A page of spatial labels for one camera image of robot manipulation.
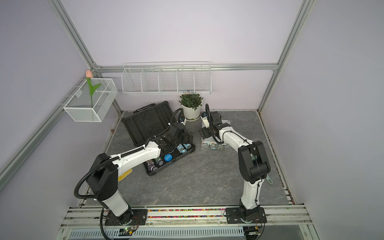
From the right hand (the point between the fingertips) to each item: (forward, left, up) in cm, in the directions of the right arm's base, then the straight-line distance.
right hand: (207, 128), depth 97 cm
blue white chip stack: (-11, +16, -7) cm, 20 cm away
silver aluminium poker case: (-8, -1, -6) cm, 10 cm away
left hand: (-8, +13, +7) cm, 17 cm away
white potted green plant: (+16, +11, +6) cm, 20 cm away
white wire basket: (-1, +70, +20) cm, 73 cm away
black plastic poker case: (+5, +41, 0) cm, 41 cm away
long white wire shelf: (+28, +27, +19) cm, 43 cm away
